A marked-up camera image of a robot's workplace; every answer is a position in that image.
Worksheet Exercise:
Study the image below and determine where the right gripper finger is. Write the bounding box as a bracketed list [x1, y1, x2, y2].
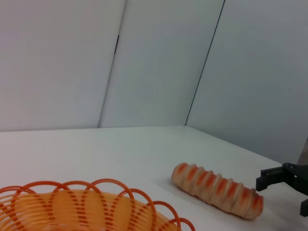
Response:
[300, 198, 308, 216]
[255, 162, 308, 197]

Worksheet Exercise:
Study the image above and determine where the orange striped bread roll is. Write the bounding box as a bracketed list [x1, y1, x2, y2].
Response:
[171, 162, 264, 220]

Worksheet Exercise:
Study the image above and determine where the orange woven plastic basket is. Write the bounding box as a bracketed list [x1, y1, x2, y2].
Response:
[0, 178, 196, 231]

